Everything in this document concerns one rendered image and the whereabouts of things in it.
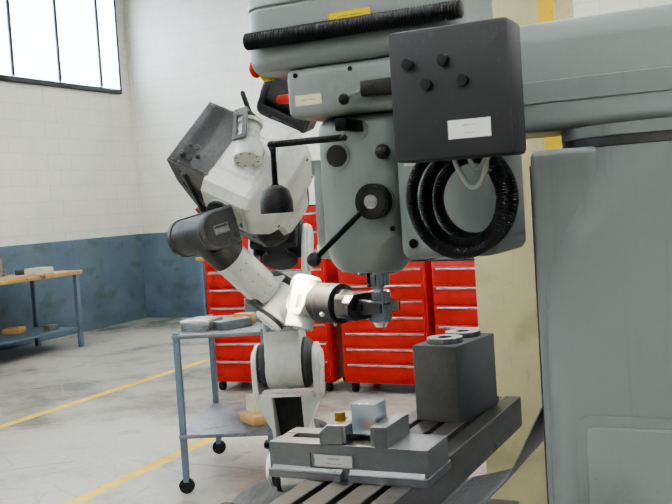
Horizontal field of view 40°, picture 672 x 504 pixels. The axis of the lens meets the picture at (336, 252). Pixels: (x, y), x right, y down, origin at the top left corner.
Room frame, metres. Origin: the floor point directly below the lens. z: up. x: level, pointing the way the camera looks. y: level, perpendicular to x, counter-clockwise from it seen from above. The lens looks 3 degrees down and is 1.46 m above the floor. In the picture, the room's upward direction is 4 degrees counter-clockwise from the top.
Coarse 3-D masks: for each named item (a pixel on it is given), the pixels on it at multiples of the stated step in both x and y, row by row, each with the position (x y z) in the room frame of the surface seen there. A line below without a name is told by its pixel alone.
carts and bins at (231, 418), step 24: (240, 312) 5.14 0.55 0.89; (192, 336) 4.78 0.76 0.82; (216, 336) 4.76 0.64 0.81; (216, 384) 5.54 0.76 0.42; (216, 408) 5.39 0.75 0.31; (240, 408) 5.35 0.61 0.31; (192, 432) 4.84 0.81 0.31; (216, 432) 4.80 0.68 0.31; (240, 432) 4.77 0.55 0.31; (264, 432) 4.74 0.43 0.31; (192, 480) 4.80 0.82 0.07
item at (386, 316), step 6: (390, 294) 1.95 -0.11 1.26; (372, 300) 1.93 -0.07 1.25; (378, 300) 1.93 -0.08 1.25; (384, 300) 1.93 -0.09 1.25; (390, 300) 1.94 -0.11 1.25; (384, 306) 1.93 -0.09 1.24; (390, 306) 1.94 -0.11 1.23; (384, 312) 1.93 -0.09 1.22; (390, 312) 1.94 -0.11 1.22; (372, 318) 1.93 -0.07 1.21; (378, 318) 1.93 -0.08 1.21; (384, 318) 1.93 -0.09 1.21; (390, 318) 1.94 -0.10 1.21
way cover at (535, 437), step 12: (540, 408) 1.65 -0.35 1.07; (540, 420) 1.70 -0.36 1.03; (540, 432) 1.79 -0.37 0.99; (528, 444) 1.70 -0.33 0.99; (528, 456) 1.81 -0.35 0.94; (516, 468) 1.70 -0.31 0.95; (480, 480) 1.98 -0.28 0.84; (492, 480) 1.95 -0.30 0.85; (504, 480) 1.80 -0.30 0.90; (468, 492) 1.91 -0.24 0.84; (480, 492) 1.87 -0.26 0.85; (492, 492) 1.79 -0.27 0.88
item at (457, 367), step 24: (432, 336) 2.32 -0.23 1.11; (456, 336) 2.30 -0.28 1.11; (480, 336) 2.36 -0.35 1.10; (432, 360) 2.26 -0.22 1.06; (456, 360) 2.22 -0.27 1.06; (480, 360) 2.33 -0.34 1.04; (432, 384) 2.26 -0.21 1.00; (456, 384) 2.22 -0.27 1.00; (480, 384) 2.32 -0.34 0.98; (432, 408) 2.26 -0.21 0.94; (456, 408) 2.23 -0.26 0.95; (480, 408) 2.32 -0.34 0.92
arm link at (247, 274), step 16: (240, 256) 2.27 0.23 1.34; (224, 272) 2.28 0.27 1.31; (240, 272) 2.28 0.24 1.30; (256, 272) 2.30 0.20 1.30; (272, 272) 2.36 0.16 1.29; (240, 288) 2.31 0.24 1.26; (256, 288) 2.31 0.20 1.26; (272, 288) 2.33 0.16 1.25; (256, 304) 2.32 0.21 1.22; (272, 320) 2.31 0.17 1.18
